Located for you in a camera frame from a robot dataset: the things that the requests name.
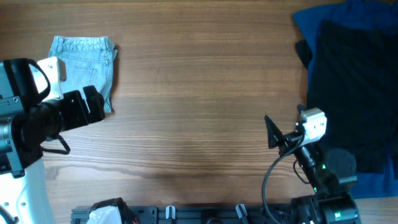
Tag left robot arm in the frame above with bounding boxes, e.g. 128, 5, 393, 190
1, 57, 105, 223

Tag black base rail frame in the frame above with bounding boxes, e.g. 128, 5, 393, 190
70, 204, 313, 224

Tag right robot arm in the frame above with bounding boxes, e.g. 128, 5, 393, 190
262, 105, 361, 224

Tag black cloth garment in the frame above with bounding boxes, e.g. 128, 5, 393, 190
307, 21, 397, 173

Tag blue cloth garment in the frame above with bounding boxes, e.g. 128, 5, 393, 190
293, 1, 397, 198

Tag light blue denim shorts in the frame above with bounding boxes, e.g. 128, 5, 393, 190
49, 36, 118, 113

